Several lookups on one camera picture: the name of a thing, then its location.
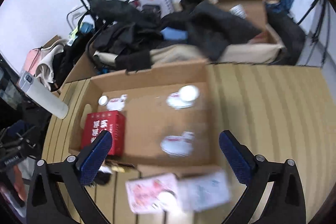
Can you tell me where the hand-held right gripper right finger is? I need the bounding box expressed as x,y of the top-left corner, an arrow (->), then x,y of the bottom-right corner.
219,130 -> 306,224

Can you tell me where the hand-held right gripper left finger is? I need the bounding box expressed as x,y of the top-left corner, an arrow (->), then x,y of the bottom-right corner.
26,130 -> 113,224

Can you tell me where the white and blue pouch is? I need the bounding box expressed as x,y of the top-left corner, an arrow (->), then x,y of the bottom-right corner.
178,172 -> 231,211

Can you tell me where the pink strawberry print pouch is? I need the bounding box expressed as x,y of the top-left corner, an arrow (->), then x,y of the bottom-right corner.
125,173 -> 181,214

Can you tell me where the cardboard tray box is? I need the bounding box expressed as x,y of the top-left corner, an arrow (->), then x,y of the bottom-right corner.
69,59 -> 223,169

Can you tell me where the red printed box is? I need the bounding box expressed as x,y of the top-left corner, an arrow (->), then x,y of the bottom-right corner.
81,110 -> 126,156

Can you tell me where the white labelled packet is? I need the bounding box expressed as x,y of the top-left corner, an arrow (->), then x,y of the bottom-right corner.
106,95 -> 128,111
161,132 -> 195,157

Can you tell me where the white thermos bottle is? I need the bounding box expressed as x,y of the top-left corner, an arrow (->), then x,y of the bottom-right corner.
18,71 -> 69,120

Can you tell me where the white jar with lid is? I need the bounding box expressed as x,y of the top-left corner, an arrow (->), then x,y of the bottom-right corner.
167,85 -> 199,110

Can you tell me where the pink bag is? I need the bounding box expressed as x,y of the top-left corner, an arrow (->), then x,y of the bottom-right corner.
22,48 -> 42,76

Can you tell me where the beige cloth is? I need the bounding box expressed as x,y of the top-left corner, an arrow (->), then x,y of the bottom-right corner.
35,39 -> 69,91

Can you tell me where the black jacket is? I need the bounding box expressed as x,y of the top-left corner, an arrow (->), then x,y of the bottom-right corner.
160,1 -> 263,62

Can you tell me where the black backpack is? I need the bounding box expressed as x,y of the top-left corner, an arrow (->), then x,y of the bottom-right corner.
266,8 -> 306,66

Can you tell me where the black tripod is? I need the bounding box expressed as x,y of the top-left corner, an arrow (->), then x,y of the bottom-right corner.
297,0 -> 331,64

